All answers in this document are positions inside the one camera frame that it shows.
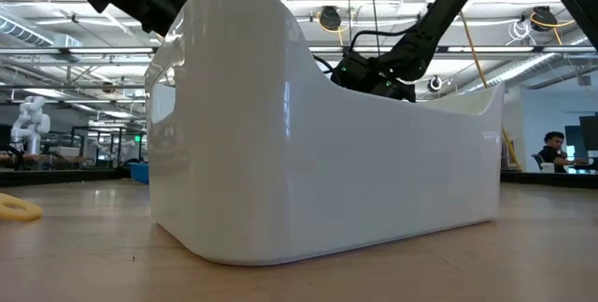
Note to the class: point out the light blue measuring cup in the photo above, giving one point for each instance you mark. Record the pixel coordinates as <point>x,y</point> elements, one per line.
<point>140,173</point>

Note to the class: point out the yellow measuring cup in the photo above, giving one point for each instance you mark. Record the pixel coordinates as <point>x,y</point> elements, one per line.
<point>33,212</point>

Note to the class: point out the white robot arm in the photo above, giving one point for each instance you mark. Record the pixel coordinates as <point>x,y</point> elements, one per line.
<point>32,124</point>

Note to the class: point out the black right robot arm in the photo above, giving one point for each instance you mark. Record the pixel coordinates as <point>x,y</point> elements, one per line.
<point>434,21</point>

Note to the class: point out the white plastic basket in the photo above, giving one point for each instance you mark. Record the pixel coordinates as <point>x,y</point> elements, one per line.
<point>303,176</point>

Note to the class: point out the person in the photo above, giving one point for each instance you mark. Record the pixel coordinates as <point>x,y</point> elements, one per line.
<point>553,153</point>

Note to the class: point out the dark monitor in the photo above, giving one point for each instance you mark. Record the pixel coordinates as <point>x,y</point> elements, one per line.
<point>591,129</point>

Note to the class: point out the silver ventilation duct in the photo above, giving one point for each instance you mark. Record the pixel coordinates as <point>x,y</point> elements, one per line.
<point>23,33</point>

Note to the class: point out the black aluminium table frame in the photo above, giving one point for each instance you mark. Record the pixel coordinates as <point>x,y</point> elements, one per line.
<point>70,176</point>

